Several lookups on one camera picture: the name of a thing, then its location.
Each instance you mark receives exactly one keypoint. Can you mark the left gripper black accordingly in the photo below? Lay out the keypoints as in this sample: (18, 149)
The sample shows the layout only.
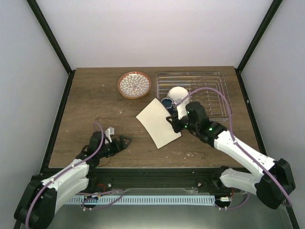
(118, 148)

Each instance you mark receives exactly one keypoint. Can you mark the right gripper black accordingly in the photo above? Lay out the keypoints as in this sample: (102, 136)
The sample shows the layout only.
(177, 128)

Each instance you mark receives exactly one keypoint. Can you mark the dark blue mug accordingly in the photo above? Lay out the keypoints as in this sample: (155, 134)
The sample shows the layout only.
(168, 104)

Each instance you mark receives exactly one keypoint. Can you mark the cream rectangular plate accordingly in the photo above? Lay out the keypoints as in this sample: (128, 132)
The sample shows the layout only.
(153, 118)

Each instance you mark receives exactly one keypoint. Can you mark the white scalloped bowl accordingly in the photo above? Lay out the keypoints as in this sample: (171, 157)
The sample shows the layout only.
(180, 98)

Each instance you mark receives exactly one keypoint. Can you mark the patterned round plate orange rim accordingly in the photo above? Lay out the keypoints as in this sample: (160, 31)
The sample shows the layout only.
(133, 85)

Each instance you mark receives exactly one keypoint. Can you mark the metal wire dish rack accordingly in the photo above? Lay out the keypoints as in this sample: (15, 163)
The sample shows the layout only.
(214, 104)

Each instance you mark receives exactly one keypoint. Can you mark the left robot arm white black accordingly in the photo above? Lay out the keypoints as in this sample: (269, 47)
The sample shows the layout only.
(43, 198)

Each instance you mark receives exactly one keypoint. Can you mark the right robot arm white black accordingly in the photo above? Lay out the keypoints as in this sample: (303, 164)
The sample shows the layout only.
(270, 180)

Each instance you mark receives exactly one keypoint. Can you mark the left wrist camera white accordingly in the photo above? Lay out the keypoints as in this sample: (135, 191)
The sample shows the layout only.
(108, 135)

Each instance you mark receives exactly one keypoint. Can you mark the black aluminium frame rail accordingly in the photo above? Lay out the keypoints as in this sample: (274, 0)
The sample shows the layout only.
(205, 180)

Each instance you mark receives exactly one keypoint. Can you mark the light blue slotted cable duct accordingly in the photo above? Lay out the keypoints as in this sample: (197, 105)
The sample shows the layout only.
(153, 200)

